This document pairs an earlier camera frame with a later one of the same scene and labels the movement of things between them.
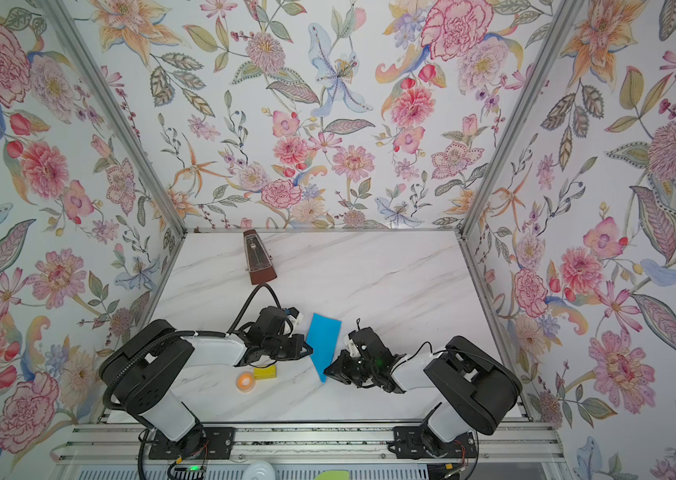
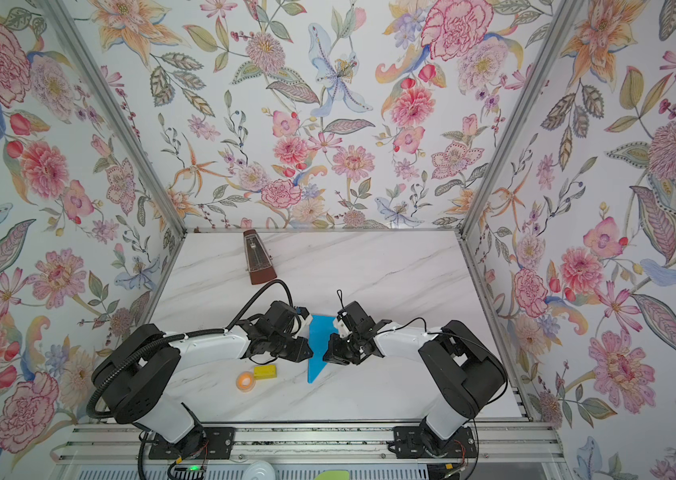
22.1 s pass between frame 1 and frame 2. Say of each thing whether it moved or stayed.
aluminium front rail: stayed
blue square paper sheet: moved
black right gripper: moved
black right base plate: stayed
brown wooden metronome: stayed
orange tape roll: stayed
